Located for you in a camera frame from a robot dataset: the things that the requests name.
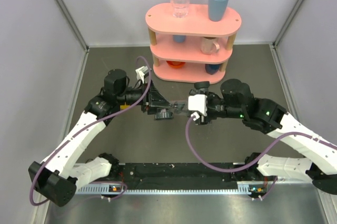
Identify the clear drinking glass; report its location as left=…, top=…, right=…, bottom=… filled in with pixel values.
left=170, top=0, right=190, bottom=18

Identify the grey pvc tee fitting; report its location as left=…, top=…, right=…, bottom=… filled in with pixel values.
left=194, top=81, right=210, bottom=95

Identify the tall blue plastic cup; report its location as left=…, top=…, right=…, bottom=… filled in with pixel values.
left=208, top=0, right=229, bottom=22

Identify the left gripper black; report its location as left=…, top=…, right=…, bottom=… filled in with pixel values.
left=117, top=79, right=173, bottom=115

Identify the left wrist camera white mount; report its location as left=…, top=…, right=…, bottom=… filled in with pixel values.
left=135, top=66, right=151, bottom=84

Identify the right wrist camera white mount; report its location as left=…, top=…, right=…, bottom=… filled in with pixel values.
left=187, top=94, right=207, bottom=121

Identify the pink three-tier shelf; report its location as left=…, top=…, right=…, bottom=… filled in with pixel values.
left=145, top=3, right=242, bottom=84

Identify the yellow cup on table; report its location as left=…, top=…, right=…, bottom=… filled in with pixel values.
left=120, top=105, right=130, bottom=110

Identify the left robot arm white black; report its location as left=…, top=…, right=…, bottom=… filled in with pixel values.
left=28, top=66, right=174, bottom=207

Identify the orange bowl bottom shelf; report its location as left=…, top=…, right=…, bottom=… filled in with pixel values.
left=166, top=60, right=186, bottom=69

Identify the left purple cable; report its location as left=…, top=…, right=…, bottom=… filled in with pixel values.
left=29, top=55, right=152, bottom=206

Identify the small blue cup middle shelf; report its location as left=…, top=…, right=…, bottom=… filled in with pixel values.
left=173, top=35, right=186, bottom=43

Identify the dark blue cup bottom shelf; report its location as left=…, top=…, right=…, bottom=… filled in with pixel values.
left=205, top=64, right=221, bottom=75

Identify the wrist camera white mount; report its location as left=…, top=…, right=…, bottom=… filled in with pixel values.
left=135, top=66, right=151, bottom=84
left=187, top=94, right=207, bottom=121

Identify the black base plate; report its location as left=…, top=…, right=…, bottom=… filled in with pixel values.
left=111, top=163, right=264, bottom=190

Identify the grey slotted cable duct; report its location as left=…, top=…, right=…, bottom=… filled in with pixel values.
left=75, top=183, right=265, bottom=196

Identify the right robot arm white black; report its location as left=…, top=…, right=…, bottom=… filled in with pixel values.
left=185, top=79, right=336, bottom=195

